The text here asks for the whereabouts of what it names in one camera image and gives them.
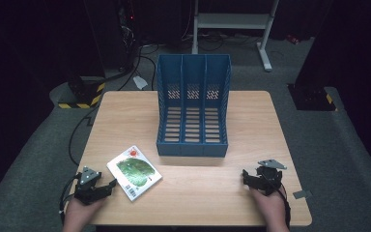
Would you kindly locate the person's left hand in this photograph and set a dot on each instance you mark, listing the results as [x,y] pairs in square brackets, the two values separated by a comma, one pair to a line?
[82,214]

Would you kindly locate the white metal stand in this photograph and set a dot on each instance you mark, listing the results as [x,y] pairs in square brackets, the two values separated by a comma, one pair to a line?
[235,21]

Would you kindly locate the white book with green leaf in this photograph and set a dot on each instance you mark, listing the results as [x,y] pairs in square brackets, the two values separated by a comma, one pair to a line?
[135,170]

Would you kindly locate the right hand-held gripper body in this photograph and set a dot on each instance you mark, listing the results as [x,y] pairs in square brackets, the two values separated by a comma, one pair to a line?
[267,179]

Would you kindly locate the small red object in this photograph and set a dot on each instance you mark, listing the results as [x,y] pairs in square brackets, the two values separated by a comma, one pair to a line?
[293,39]

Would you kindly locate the grey tape piece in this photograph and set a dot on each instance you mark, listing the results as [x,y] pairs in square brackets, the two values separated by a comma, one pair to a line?
[302,194]

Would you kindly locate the person's right hand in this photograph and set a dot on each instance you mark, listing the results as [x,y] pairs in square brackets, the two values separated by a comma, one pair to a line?
[270,208]

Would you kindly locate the blue plastic file rack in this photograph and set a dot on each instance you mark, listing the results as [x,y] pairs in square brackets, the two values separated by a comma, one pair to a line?
[191,150]

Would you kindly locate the black base with yellow stripes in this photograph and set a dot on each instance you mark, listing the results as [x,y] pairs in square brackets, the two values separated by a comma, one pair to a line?
[82,96]
[312,98]

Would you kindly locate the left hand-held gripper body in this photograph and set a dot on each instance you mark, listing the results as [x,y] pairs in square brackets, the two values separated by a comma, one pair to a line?
[88,187]

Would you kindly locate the white scrap on floor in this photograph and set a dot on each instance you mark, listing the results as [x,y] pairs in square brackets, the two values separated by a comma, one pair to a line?
[140,82]

